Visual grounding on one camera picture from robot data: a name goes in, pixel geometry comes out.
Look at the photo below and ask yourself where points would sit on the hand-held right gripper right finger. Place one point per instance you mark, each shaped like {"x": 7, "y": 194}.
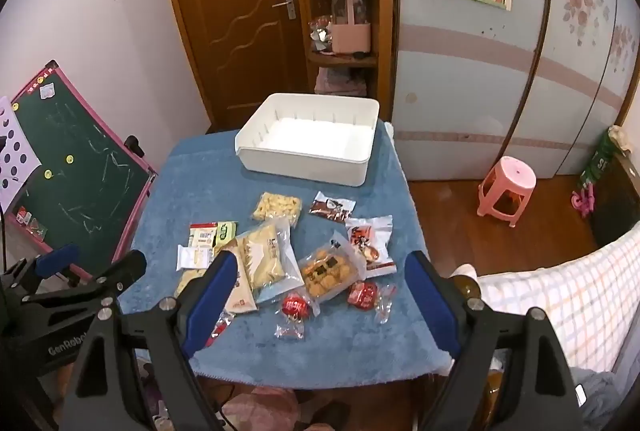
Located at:
{"x": 432, "y": 308}

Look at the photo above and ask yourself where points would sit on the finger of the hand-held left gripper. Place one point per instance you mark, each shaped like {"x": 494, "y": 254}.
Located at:
{"x": 57, "y": 258}
{"x": 125, "y": 267}

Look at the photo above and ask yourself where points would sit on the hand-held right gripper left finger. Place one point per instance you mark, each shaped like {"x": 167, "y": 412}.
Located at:
{"x": 210, "y": 306}

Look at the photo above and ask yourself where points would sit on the pale yellow chip packet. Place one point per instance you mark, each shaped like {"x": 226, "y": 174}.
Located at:
{"x": 186, "y": 282}

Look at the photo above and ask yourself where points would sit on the white yellow snack packet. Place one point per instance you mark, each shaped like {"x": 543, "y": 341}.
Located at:
{"x": 192, "y": 257}

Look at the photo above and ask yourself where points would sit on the large cream bread packet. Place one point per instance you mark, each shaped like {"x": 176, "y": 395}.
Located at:
{"x": 265, "y": 256}

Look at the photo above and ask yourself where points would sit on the clear fried nugget packet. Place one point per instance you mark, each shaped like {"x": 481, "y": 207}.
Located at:
{"x": 327, "y": 271}

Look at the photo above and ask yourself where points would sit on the white plastic storage box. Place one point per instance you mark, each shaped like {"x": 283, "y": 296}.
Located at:
{"x": 310, "y": 146}

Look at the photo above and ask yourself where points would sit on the small red snack packet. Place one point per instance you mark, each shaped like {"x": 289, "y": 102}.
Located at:
{"x": 221, "y": 328}

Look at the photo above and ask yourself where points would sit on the beige brown label snack packet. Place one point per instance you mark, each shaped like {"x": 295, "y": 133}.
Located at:
{"x": 243, "y": 298}

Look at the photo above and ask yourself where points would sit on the red candy in clear wrapper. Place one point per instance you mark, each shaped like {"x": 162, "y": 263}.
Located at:
{"x": 364, "y": 293}
{"x": 295, "y": 308}

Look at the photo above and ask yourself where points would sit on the white and orange snack packet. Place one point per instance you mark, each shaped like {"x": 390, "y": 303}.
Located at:
{"x": 202, "y": 235}

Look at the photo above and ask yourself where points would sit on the small green snack packet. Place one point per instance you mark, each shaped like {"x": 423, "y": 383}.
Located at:
{"x": 226, "y": 232}

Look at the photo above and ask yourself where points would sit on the red and white snack packet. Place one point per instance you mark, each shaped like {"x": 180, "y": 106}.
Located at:
{"x": 370, "y": 243}

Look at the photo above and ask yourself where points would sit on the white dotted paper sheet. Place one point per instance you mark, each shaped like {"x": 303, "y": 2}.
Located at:
{"x": 12, "y": 156}

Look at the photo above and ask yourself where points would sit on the clear round cracker packet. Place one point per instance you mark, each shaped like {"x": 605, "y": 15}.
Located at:
{"x": 277, "y": 208}

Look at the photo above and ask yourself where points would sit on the blue towel table cover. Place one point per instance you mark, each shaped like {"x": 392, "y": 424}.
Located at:
{"x": 210, "y": 181}

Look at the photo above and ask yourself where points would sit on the black chalkboard clip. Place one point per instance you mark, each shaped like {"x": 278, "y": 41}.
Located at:
{"x": 135, "y": 146}

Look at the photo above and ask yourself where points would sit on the dark brown snack packet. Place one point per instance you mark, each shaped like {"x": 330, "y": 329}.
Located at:
{"x": 331, "y": 207}

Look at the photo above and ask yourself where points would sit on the white checkered blanket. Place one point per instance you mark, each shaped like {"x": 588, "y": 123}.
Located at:
{"x": 575, "y": 291}

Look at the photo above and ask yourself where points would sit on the pink plastic stool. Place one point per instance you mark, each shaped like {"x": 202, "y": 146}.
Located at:
{"x": 507, "y": 183}

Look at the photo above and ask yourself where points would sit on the pink plastic toy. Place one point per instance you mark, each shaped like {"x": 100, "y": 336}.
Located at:
{"x": 585, "y": 202}

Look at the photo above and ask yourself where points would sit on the green cardboard box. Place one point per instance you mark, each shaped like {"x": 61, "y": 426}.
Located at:
{"x": 597, "y": 161}

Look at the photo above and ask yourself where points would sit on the pale blue sliding wardrobe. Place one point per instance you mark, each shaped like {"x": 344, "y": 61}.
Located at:
{"x": 475, "y": 86}

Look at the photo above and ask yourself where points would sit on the pink folded cloth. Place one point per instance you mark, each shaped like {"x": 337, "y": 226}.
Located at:
{"x": 335, "y": 81}

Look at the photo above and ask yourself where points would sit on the pile of foil wrappers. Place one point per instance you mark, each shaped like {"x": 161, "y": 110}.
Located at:
{"x": 320, "y": 33}

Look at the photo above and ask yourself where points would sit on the wooden corner shelf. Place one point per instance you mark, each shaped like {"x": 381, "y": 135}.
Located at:
{"x": 382, "y": 11}

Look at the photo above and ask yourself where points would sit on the green chalkboard with pink frame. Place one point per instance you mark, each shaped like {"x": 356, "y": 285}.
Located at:
{"x": 85, "y": 171}

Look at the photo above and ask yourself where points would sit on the dark wooden bed frame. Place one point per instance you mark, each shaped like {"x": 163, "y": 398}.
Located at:
{"x": 617, "y": 206}

